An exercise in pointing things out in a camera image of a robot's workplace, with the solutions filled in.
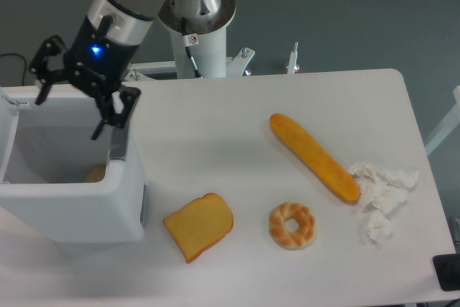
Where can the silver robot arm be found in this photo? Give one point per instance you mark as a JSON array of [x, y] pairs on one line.
[[132, 21]]

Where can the large crumpled white tissue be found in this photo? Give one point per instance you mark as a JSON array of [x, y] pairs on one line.
[[381, 188]]

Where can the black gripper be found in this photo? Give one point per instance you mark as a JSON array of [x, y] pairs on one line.
[[95, 63]]

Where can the long orange baguette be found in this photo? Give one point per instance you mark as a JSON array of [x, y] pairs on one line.
[[315, 157]]

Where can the black device at edge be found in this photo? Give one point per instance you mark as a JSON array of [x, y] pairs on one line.
[[447, 271]]

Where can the braided ring bread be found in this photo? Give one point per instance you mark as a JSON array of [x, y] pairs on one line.
[[292, 226]]

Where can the white frame at right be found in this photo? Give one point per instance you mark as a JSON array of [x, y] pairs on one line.
[[446, 126]]

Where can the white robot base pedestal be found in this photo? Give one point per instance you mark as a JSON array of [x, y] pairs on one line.
[[198, 35]]

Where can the small round bread bun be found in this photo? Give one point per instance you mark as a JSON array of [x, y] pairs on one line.
[[95, 174]]

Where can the orange toast slice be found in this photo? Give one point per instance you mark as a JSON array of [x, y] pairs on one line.
[[200, 224]]

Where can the white trash can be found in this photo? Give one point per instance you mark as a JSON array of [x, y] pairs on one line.
[[46, 152]]

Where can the small crumpled white tissue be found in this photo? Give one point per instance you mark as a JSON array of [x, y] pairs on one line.
[[379, 229]]

